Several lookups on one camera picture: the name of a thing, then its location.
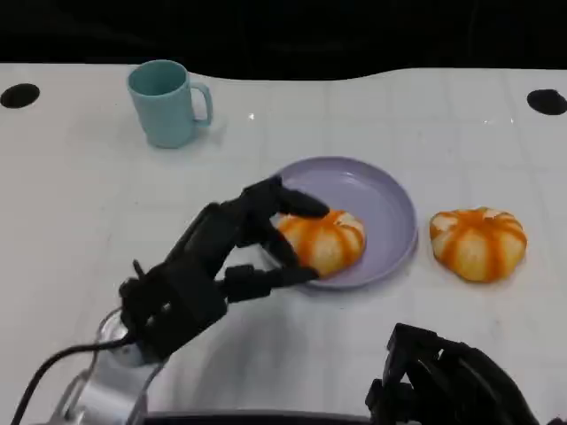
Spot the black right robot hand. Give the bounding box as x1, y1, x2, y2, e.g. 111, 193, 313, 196
365, 322, 541, 425

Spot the long black arm cable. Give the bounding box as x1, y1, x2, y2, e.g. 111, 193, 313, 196
11, 334, 139, 425

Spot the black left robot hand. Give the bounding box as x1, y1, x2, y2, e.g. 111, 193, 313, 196
119, 175, 331, 359

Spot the pale green mug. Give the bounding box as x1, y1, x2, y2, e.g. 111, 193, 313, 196
127, 59, 214, 150

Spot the lilac plate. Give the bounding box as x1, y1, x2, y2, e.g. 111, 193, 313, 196
260, 155, 419, 291

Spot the orange white toy bread roll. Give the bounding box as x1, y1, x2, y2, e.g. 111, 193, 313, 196
275, 209, 367, 279
429, 205, 528, 284

